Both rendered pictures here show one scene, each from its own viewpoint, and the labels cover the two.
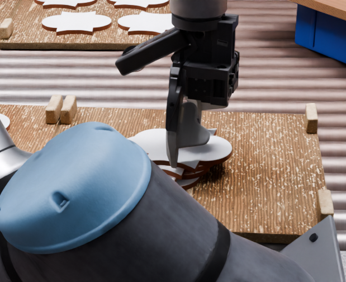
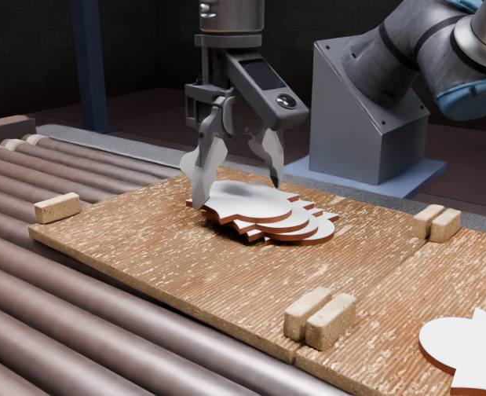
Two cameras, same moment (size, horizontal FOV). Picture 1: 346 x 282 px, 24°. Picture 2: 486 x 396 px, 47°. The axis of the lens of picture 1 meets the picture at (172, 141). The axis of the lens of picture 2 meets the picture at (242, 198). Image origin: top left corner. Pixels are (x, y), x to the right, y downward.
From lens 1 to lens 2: 1.65 m
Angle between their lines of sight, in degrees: 121
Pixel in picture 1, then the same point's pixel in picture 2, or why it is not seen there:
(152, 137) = (262, 208)
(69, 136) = not seen: outside the picture
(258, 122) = (94, 236)
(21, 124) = (397, 337)
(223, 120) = (122, 248)
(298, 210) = not seen: hidden behind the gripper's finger
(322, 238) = (327, 44)
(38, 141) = (384, 295)
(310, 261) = (337, 49)
